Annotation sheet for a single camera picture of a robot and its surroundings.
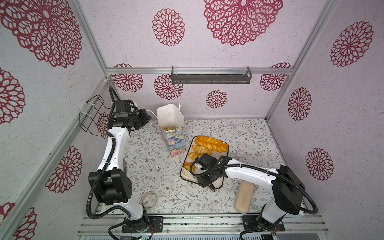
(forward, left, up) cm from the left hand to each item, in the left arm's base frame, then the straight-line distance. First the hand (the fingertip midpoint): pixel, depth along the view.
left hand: (151, 117), depth 82 cm
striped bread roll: (-6, -28, -25) cm, 38 cm away
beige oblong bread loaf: (-35, -50, -24) cm, 66 cm away
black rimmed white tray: (-23, -19, -27) cm, 40 cm away
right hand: (-27, -27, -22) cm, 44 cm away
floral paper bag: (+12, -7, -13) cm, 20 cm away
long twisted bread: (0, -36, -26) cm, 44 cm away
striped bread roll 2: (-9, -23, -26) cm, 36 cm away
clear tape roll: (-36, +1, -28) cm, 46 cm away
